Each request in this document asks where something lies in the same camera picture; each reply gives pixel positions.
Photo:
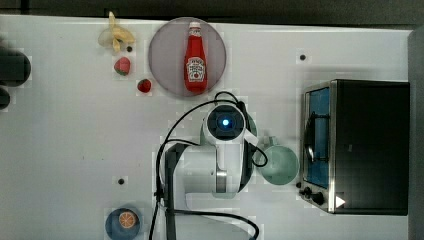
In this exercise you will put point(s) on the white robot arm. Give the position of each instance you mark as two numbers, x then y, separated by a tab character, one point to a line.
191	169

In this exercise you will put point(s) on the red ketchup bottle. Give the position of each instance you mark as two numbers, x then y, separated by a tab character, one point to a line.
195	65

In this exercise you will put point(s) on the red toy strawberry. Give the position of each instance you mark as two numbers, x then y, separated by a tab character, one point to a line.
144	85

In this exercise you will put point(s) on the grey round plate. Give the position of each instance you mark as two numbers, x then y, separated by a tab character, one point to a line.
167	52

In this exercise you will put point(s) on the mint green cup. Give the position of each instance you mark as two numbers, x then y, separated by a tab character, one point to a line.
279	165

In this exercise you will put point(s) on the pink toy strawberry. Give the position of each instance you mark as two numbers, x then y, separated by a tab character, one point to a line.
122	66

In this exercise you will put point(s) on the toy orange slice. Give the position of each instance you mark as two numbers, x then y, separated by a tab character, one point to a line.
127	219

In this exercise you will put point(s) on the peeled toy banana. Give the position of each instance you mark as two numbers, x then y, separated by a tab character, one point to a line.
115	35

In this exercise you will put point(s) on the blue bowl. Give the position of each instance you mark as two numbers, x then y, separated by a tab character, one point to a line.
115	231

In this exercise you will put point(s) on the silver toaster oven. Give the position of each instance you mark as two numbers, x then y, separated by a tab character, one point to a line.
355	147

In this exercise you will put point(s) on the large black utensil holder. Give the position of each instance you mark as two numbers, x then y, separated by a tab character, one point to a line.
15	67

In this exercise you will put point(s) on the small black utensil holder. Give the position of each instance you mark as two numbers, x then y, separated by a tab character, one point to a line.
4	99

